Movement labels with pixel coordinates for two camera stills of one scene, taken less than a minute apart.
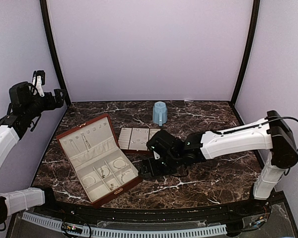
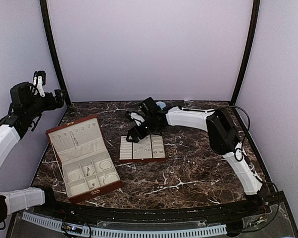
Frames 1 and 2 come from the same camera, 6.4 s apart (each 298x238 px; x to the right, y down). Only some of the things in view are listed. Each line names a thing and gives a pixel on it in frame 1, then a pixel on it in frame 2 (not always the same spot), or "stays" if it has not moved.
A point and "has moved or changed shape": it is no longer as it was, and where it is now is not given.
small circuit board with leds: (71, 228) stays
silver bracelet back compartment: (119, 163) → (105, 169)
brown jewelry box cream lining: (93, 152) has moved or changed shape
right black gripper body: (168, 166) → (151, 127)
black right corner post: (254, 24) stays
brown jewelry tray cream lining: (135, 139) has moved or changed shape
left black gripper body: (49, 105) stays
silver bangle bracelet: (88, 177) → (73, 176)
